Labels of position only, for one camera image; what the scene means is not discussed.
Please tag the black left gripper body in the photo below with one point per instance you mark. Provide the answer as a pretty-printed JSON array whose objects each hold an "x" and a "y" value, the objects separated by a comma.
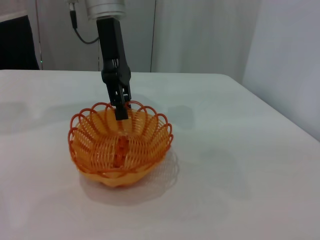
[{"x": 112, "y": 50}]

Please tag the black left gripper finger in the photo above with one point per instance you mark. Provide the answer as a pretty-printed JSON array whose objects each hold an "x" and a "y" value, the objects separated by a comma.
[
  {"x": 128, "y": 96},
  {"x": 121, "y": 112}
]

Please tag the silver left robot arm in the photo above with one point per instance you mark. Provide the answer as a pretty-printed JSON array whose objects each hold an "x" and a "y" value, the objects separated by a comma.
[{"x": 105, "y": 8}]

